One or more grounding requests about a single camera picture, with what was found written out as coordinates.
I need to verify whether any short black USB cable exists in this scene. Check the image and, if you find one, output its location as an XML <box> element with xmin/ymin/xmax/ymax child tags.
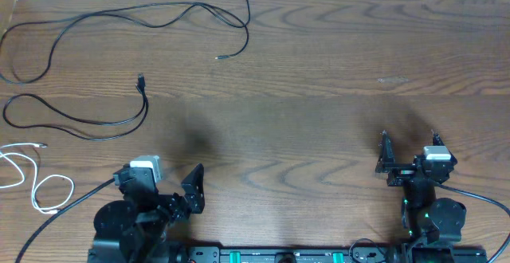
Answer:
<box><xmin>2</xmin><ymin>73</ymin><xmax>150</xmax><ymax>141</ymax></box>

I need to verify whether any white USB cable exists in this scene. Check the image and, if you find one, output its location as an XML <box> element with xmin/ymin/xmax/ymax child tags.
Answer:
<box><xmin>0</xmin><ymin>142</ymin><xmax>76</xmax><ymax>215</ymax></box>

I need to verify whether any long black USB cable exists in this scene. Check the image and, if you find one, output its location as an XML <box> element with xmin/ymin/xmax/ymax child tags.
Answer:
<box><xmin>0</xmin><ymin>0</ymin><xmax>252</xmax><ymax>85</ymax></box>

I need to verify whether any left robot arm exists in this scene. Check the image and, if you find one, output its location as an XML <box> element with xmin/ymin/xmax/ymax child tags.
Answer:
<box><xmin>88</xmin><ymin>163</ymin><xmax>205</xmax><ymax>263</ymax></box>

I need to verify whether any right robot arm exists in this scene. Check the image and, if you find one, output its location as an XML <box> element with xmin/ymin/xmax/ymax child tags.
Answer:
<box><xmin>375</xmin><ymin>131</ymin><xmax>466</xmax><ymax>246</ymax></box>

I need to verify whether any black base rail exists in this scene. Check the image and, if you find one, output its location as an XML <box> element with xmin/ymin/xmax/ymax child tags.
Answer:
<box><xmin>87</xmin><ymin>242</ymin><xmax>487</xmax><ymax>263</ymax></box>

